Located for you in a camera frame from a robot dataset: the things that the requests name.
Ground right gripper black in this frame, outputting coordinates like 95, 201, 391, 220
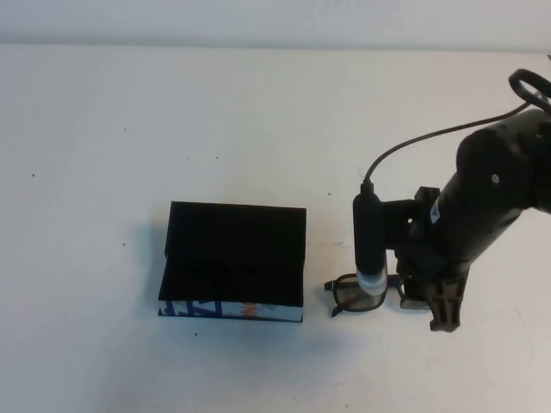
395, 191, 507, 335

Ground black-framed glasses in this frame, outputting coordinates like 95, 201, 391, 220
322, 273, 408, 318

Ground black glasses case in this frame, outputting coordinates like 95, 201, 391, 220
157, 200, 308, 324

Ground right black-silver wrist camera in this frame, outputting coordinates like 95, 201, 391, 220
352, 182, 389, 299

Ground right camera black mount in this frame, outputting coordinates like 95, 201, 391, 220
378, 185, 441, 251

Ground right camera black cable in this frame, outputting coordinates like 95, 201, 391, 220
363, 68, 551, 186

